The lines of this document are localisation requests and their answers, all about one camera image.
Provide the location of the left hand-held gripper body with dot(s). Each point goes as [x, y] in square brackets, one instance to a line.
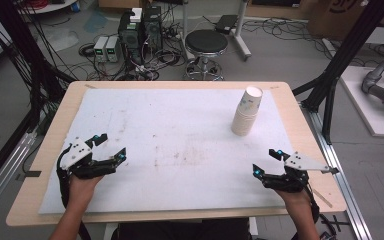
[76, 151]

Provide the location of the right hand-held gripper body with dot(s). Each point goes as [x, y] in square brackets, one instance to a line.
[303, 162]

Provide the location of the stack of white cups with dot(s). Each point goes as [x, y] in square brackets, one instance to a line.
[241, 126]

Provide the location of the person's left hand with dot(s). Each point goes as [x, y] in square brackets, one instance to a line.
[81, 190]

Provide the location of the person's right hand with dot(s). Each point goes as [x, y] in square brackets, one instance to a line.
[296, 201]

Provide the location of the black tape piece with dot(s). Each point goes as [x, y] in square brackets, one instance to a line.
[31, 174]
[333, 171]

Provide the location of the thin wooden stick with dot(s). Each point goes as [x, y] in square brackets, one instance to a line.
[322, 198]

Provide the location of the white table mat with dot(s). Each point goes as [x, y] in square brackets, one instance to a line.
[180, 133]

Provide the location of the white platform board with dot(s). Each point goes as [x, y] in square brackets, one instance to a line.
[363, 100]

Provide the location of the grey power supply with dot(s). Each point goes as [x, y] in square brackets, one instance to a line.
[112, 48]
[100, 48]

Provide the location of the person's dark clothing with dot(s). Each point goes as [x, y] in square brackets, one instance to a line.
[180, 230]

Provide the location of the black computer tower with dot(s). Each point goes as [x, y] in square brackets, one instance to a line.
[152, 31]
[130, 40]

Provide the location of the white stand leg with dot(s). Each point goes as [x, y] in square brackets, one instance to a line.
[241, 40]
[184, 20]

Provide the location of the white box on tower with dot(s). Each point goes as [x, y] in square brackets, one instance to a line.
[136, 15]

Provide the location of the black round stool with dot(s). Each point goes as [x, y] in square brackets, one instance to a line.
[206, 40]

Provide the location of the blue tape roll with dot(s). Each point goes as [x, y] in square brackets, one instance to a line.
[75, 6]

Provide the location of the white round table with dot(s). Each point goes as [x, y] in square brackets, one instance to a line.
[53, 7]

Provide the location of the black flat device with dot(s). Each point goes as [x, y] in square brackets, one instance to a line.
[226, 23]

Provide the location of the cardboard box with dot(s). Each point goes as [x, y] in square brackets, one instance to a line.
[330, 20]

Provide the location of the aluminium rail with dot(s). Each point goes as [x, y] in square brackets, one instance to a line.
[0, 186]
[343, 196]

